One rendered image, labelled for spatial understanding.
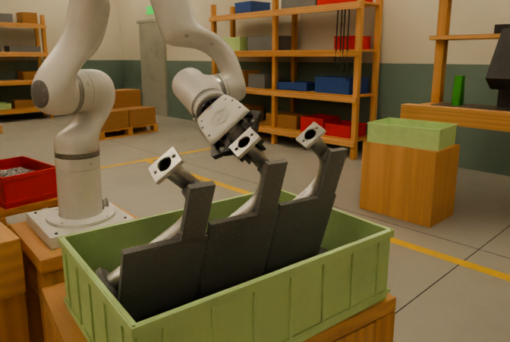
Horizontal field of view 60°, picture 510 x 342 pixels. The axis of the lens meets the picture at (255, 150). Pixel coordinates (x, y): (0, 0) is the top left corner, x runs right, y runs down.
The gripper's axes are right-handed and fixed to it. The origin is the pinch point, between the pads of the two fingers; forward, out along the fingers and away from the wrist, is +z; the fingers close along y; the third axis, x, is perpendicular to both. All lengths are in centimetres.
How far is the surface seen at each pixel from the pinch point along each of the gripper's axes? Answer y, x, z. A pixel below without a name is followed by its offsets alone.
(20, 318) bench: -72, 15, -28
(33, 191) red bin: -70, 26, -91
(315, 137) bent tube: 11.4, 10.0, 0.6
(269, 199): -4.1, 8.4, 5.8
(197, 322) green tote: -25.3, 1.8, 19.8
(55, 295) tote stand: -57, 10, -19
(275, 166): 1.2, 2.8, 5.7
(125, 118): -113, 330, -615
